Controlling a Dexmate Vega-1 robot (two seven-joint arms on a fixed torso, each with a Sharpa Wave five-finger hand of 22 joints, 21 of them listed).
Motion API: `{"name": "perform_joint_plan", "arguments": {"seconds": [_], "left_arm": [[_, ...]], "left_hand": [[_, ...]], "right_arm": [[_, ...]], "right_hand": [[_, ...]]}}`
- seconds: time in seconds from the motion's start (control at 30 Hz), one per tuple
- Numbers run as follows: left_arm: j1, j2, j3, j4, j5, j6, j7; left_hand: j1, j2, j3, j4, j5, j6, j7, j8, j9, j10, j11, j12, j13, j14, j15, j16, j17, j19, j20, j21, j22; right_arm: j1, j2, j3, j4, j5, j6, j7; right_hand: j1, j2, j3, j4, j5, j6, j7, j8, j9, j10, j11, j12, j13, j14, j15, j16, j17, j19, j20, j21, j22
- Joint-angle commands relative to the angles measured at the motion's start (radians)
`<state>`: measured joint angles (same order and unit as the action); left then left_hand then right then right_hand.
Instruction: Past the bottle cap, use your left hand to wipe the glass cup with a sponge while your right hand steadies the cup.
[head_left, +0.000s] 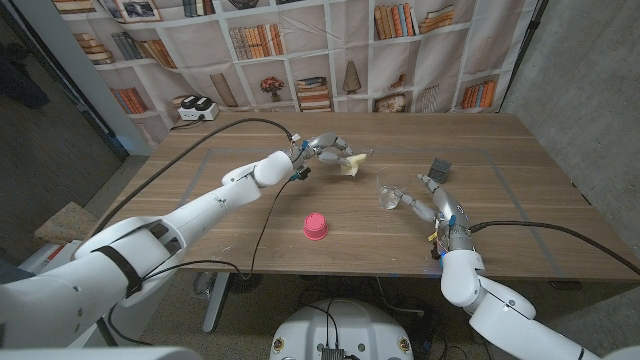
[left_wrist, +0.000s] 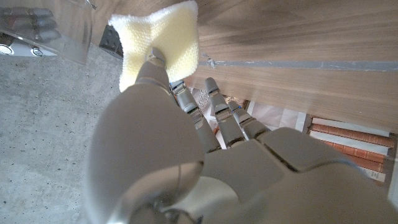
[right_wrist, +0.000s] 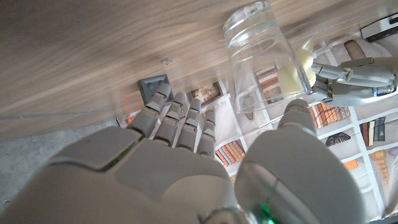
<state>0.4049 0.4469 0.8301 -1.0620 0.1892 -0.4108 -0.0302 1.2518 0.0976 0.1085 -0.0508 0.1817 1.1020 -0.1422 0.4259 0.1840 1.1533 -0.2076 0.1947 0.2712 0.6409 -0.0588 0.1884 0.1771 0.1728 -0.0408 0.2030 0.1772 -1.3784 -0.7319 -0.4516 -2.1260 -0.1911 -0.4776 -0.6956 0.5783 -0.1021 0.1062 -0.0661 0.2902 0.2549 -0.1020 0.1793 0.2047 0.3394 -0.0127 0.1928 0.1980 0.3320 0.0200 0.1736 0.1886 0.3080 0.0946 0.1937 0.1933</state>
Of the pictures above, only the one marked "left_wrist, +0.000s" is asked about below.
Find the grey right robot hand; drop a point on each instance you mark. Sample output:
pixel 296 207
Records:
pixel 34 23

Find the pale yellow sponge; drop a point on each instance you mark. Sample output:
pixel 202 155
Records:
pixel 174 34

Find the small dark grey studded block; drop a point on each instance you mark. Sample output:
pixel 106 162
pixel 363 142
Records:
pixel 110 42

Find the clear glass cup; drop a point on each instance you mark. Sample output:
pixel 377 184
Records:
pixel 71 28

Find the printed bookshelf backdrop cloth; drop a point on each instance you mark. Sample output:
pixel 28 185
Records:
pixel 342 137

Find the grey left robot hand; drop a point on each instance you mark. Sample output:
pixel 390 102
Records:
pixel 248 174

